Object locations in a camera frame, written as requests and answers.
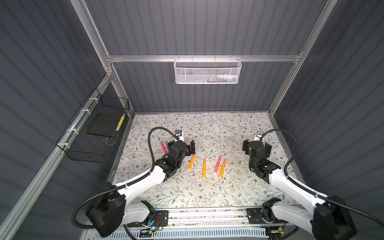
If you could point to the pink marker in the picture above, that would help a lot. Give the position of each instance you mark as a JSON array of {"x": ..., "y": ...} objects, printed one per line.
[
  {"x": 164, "y": 148},
  {"x": 218, "y": 164}
]

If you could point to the black wire mesh basket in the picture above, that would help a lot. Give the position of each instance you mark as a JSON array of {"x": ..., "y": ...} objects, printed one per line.
[{"x": 80, "y": 146}]

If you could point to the yellow marker in basket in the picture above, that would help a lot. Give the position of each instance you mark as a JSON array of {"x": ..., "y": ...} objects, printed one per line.
[{"x": 120, "y": 122}]

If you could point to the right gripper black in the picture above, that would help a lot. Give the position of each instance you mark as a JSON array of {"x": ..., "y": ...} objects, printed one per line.
[{"x": 245, "y": 146}]

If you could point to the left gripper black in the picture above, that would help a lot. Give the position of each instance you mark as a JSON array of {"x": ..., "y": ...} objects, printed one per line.
[{"x": 187, "y": 151}]

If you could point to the black foam pad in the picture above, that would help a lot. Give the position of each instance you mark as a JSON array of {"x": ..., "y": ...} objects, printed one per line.
[{"x": 103, "y": 125}]

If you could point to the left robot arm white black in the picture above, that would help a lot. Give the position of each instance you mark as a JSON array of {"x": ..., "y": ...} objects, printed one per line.
[{"x": 135, "y": 189}]

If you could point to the items in white basket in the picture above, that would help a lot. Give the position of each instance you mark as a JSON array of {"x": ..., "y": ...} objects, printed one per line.
[{"x": 232, "y": 79}]

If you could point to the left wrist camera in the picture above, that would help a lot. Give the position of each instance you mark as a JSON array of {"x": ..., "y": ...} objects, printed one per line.
[{"x": 179, "y": 135}]

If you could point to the orange marker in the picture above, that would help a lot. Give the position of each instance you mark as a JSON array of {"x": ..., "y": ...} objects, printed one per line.
[
  {"x": 222, "y": 169},
  {"x": 204, "y": 168},
  {"x": 191, "y": 164}
]

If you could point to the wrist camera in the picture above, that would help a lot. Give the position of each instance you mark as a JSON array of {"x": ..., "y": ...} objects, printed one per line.
[
  {"x": 259, "y": 136},
  {"x": 179, "y": 135}
]

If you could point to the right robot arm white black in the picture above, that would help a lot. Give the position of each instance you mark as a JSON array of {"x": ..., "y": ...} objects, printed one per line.
[{"x": 320, "y": 215}]

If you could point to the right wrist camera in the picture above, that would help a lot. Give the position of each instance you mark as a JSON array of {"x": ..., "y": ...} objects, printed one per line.
[{"x": 259, "y": 136}]

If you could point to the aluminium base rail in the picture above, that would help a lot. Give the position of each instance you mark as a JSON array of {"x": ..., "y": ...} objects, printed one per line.
[{"x": 204, "y": 216}]

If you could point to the white vented cable duct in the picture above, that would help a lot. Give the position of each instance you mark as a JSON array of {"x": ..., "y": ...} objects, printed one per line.
[{"x": 241, "y": 233}]

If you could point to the white wire mesh basket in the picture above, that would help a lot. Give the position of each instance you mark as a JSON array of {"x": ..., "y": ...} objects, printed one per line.
[{"x": 185, "y": 69}]

